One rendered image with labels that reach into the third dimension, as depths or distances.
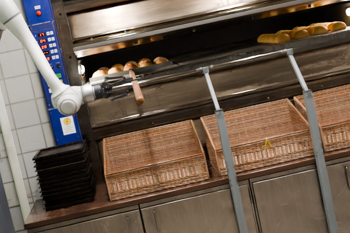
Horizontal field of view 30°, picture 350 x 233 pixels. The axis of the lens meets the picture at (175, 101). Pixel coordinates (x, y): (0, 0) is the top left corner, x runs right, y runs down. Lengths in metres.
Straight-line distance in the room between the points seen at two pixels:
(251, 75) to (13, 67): 1.43
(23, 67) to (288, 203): 1.72
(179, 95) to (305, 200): 0.98
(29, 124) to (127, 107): 0.59
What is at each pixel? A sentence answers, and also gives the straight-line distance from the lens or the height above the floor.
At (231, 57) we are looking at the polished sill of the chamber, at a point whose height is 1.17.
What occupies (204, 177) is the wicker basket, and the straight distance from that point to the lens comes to 3.54.
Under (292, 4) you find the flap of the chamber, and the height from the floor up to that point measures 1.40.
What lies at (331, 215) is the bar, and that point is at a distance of 3.65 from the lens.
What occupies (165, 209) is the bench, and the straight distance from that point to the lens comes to 3.52.
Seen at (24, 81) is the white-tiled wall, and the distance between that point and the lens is 3.98.
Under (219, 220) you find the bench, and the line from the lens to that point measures 3.57.
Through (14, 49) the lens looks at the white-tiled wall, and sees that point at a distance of 3.98.
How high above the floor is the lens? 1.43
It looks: 7 degrees down
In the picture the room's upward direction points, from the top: 12 degrees counter-clockwise
